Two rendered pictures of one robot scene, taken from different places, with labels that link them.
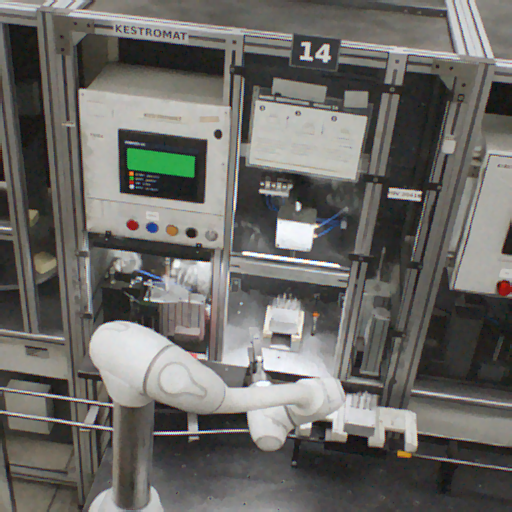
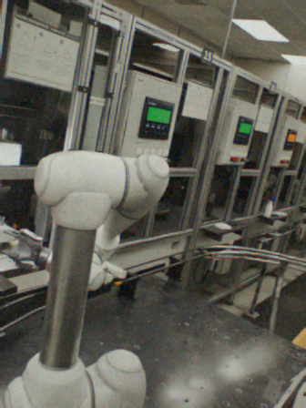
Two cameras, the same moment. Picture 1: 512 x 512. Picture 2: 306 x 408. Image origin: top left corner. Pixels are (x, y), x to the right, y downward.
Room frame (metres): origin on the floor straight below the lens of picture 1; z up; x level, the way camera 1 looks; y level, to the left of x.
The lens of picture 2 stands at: (0.71, 1.00, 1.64)
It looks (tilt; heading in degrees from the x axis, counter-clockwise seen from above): 13 degrees down; 300
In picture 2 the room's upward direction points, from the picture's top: 12 degrees clockwise
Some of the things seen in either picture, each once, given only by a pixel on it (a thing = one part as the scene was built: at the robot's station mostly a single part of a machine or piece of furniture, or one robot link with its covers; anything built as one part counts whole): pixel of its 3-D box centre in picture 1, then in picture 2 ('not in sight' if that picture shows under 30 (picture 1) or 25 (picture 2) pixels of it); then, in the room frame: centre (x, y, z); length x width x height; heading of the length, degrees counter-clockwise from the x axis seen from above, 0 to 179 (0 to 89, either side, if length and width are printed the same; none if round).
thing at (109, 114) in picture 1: (163, 156); not in sight; (2.05, 0.30, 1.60); 0.42 x 0.29 x 0.46; 85
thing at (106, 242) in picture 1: (152, 245); not in sight; (1.92, 0.31, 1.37); 0.36 x 0.04 x 0.04; 85
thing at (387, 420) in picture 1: (357, 429); (87, 280); (1.75, -0.38, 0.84); 0.36 x 0.14 x 0.10; 85
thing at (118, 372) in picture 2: not in sight; (115, 389); (1.21, 0.11, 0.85); 0.18 x 0.16 x 0.22; 59
